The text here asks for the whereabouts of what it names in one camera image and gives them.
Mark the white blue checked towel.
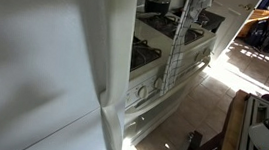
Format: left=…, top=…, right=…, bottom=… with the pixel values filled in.
left=160, top=0, right=215, bottom=100

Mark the white room door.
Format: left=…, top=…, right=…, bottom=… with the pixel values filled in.
left=206, top=0, right=265, bottom=65

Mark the brass door knob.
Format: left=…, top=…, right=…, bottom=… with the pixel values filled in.
left=242, top=2, right=255, bottom=12

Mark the white stove knob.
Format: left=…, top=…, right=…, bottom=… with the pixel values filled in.
left=194, top=51, right=204, bottom=63
left=136, top=84, right=149, bottom=100
left=152, top=76, right=164, bottom=91
left=203, top=46, right=213, bottom=58

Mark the black burner grate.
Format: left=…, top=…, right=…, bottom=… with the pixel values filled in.
left=129, top=37, right=164, bottom=74
left=137, top=10, right=208, bottom=48

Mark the white gas stove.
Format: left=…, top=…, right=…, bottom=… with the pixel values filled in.
left=120, top=0, right=223, bottom=150

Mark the wooden table edge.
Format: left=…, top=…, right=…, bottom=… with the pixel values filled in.
left=216, top=87, right=252, bottom=150

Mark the dark backpack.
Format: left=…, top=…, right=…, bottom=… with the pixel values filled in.
left=243, top=16, right=269, bottom=49

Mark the wooden desk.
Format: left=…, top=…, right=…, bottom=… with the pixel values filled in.
left=238, top=6, right=269, bottom=42

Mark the dark saucepan with steel handle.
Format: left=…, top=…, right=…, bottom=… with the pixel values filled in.
left=143, top=0, right=185, bottom=20

